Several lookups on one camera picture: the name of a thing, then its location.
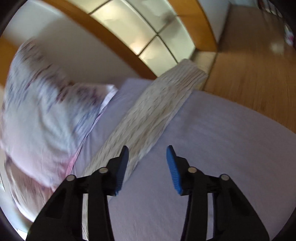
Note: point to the pink floral pillow right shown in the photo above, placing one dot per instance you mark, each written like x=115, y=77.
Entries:
x=46, y=118

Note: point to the beige knitted sweater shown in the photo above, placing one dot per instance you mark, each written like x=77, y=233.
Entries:
x=146, y=209

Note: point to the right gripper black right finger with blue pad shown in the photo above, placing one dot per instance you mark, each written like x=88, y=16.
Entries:
x=233, y=216

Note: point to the wooden frosted glass wardrobe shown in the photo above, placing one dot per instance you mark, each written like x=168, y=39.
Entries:
x=150, y=36

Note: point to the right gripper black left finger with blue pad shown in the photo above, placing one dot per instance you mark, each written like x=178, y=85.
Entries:
x=61, y=217

